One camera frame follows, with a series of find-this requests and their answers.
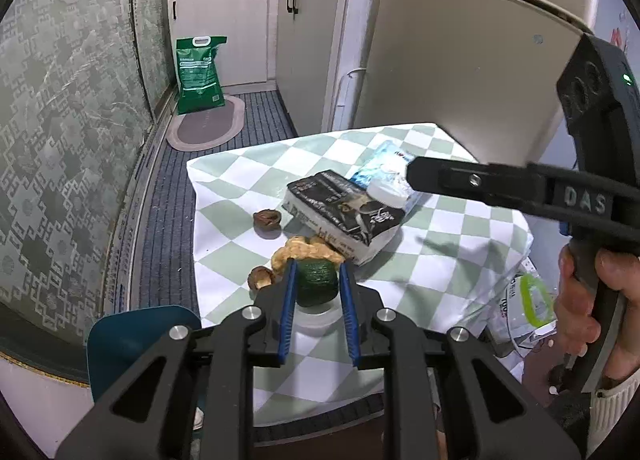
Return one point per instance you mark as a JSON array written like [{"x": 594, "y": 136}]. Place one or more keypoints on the white plastic bag green print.
[{"x": 525, "y": 305}]

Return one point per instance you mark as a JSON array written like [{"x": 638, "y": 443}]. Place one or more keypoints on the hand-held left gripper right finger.
[{"x": 351, "y": 317}]

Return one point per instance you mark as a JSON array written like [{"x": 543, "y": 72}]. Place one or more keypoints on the red wall decoration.
[{"x": 619, "y": 37}]

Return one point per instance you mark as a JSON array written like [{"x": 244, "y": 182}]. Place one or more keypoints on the patterned glass sliding door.
[{"x": 60, "y": 139}]

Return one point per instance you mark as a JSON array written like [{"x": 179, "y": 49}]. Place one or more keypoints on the green white checkered tablecloth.
[{"x": 250, "y": 174}]

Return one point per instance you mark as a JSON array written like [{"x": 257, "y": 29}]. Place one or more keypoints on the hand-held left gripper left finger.
[{"x": 287, "y": 312}]

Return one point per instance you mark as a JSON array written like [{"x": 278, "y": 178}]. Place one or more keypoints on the white round lid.
[{"x": 320, "y": 324}]

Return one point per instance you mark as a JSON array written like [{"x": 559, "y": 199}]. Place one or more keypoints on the teal plastic bin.
[{"x": 130, "y": 335}]

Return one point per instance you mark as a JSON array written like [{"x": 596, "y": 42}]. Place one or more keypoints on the oval floor mat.
[{"x": 205, "y": 127}]

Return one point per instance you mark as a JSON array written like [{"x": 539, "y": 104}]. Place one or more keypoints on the green rice bag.
[{"x": 200, "y": 79}]

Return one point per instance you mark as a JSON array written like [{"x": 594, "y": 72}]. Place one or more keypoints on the beige refrigerator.
[{"x": 450, "y": 64}]

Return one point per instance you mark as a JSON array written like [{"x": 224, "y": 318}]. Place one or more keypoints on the yellow ginger piece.
[{"x": 310, "y": 250}]

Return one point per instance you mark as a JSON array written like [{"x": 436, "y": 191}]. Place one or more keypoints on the green avocado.
[{"x": 316, "y": 282}]

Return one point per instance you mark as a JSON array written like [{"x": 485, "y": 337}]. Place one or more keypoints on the person's right hand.
[{"x": 570, "y": 315}]

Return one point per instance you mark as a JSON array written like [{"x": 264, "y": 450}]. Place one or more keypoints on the person's right forearm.
[{"x": 617, "y": 405}]

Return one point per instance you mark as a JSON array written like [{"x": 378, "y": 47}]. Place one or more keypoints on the blue white tissue packet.
[{"x": 380, "y": 164}]

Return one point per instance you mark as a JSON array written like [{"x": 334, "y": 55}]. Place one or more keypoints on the black snack packet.
[{"x": 340, "y": 210}]

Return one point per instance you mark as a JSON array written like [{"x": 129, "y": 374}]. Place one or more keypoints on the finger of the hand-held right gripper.
[{"x": 470, "y": 179}]

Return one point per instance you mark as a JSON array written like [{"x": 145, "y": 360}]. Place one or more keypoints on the brown walnut shell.
[{"x": 267, "y": 222}]

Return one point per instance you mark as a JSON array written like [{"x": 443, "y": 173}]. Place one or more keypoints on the white bottle cap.
[{"x": 387, "y": 195}]

